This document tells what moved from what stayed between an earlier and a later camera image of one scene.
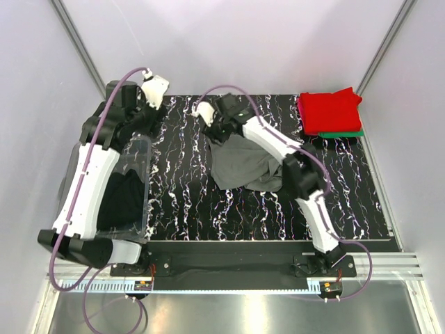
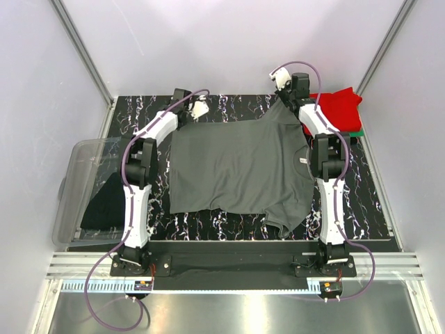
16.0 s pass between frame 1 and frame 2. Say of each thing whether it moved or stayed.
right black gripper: moved
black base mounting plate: stayed
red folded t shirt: stayed
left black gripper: moved
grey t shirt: moved
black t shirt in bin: stayed
